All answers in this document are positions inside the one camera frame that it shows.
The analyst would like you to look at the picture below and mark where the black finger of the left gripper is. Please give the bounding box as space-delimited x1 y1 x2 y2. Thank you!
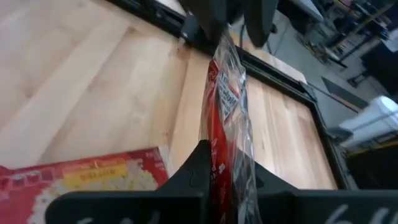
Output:
178 0 233 46
243 0 280 48

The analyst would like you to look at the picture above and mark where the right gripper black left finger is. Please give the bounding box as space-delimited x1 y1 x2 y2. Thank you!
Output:
45 139 213 224

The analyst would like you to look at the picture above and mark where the red popcorn bag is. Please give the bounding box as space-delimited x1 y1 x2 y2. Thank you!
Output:
0 147 170 224
198 29 264 224

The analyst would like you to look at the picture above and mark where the white rounded housing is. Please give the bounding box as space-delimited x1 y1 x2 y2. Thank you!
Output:
338 95 398 151

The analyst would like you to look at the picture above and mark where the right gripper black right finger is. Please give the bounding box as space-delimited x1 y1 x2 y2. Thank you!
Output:
253 161 398 224

